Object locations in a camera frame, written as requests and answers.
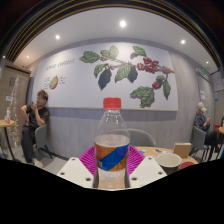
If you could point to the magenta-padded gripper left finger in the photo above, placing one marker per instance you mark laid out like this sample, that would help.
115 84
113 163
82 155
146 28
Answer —
75 170

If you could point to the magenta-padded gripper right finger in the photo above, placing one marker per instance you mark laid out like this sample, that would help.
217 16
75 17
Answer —
146 170

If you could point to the clear red-capped drink bottle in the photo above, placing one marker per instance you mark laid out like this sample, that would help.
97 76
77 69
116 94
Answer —
111 156

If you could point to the white and blue paper leaflet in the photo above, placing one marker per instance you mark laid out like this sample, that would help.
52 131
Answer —
142 152

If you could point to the dark mug with white inside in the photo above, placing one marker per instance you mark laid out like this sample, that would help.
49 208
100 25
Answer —
168 161

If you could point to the small brown cardboard box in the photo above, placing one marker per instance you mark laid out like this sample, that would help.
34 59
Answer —
182 150

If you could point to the person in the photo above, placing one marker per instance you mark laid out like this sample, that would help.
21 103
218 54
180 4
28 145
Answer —
201 121
33 123

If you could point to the round wooden side table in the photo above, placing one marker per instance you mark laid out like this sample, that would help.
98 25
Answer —
6 124

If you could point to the small clear bottle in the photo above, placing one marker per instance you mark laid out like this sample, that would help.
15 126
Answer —
7 116

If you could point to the green exit sign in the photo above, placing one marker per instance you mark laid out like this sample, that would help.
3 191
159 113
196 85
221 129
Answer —
203 70

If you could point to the round ceiling spotlights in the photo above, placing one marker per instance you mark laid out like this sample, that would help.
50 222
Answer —
123 23

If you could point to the coffee plant wall mural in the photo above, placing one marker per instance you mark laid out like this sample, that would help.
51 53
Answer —
73 86

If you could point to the wall notice board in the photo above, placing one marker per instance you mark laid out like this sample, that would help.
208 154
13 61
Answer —
218 81

